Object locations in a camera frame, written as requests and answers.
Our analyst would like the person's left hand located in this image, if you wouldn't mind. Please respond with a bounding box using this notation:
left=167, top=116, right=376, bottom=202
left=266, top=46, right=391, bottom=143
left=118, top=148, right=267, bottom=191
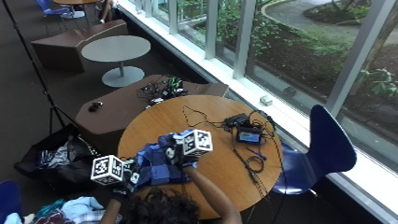
left=110, top=158, right=142, bottom=196

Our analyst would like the person's right hand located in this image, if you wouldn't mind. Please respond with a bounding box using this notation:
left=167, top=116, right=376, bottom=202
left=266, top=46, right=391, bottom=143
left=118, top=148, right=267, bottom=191
left=162, top=133, right=201, bottom=170

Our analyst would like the blue checkered cloth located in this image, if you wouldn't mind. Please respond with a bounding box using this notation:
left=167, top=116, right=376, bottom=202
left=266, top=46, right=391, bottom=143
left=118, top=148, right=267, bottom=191
left=133, top=130, right=197, bottom=189

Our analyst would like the white marker cube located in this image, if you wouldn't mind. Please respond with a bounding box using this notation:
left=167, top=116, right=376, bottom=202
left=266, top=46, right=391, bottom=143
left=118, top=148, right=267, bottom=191
left=179, top=129, right=214, bottom=158
left=89, top=154, right=125, bottom=187

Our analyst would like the black open bag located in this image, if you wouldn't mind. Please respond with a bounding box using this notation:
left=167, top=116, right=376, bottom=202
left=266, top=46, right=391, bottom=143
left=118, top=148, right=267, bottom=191
left=13, top=123, right=105, bottom=198

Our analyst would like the brown angular bench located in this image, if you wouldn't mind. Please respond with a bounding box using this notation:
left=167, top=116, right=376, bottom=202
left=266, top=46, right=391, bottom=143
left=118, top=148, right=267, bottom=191
left=29, top=19, right=129, bottom=75
left=74, top=74, right=230, bottom=154

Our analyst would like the pile of clothes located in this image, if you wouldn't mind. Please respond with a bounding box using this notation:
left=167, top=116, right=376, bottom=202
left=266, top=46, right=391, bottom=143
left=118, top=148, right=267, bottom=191
left=2, top=195, right=124, bottom=224

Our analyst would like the black box device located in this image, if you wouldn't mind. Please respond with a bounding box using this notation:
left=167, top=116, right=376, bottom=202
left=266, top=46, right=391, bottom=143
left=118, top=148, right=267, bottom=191
left=222, top=113, right=251, bottom=129

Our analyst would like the small device with screen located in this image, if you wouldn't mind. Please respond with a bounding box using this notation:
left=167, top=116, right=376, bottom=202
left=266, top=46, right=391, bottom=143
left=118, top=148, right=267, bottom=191
left=235, top=126, right=263, bottom=146

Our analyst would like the blue pen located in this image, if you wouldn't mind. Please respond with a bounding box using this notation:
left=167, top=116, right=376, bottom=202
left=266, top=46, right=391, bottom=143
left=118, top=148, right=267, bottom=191
left=245, top=147, right=269, bottom=161

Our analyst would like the small white box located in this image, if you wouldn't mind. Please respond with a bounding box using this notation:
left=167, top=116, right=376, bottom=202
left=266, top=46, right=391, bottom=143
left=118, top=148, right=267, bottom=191
left=258, top=94, right=274, bottom=107

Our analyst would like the small dark object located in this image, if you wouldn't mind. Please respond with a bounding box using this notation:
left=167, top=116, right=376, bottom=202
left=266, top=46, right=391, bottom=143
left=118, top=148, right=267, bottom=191
left=282, top=86, right=298, bottom=98

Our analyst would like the grey round table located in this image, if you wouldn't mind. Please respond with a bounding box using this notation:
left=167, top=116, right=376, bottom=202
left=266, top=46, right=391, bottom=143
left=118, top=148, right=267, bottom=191
left=80, top=35, right=151, bottom=89

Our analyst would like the black tripod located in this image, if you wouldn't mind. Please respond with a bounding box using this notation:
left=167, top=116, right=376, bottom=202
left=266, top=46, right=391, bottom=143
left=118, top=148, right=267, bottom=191
left=1, top=0, right=80, bottom=135

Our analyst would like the round wooden table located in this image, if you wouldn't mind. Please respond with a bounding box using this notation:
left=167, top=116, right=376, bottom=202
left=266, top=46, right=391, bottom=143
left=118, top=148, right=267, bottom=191
left=52, top=0, right=104, bottom=21

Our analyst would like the thin black cable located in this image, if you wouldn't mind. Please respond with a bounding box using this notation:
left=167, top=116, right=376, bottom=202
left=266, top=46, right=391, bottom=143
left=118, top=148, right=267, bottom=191
left=181, top=105, right=227, bottom=129

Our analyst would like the tangle of gloves and cables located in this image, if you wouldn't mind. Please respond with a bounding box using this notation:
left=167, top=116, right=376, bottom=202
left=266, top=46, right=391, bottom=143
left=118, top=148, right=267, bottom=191
left=137, top=75, right=189, bottom=106

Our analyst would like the coiled black cable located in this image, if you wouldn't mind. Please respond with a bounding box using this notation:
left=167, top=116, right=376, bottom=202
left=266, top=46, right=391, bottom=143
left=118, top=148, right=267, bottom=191
left=230, top=145, right=267, bottom=190

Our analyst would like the long black cable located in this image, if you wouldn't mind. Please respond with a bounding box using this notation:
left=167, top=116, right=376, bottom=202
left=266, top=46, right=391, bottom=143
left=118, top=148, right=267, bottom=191
left=247, top=109, right=289, bottom=224

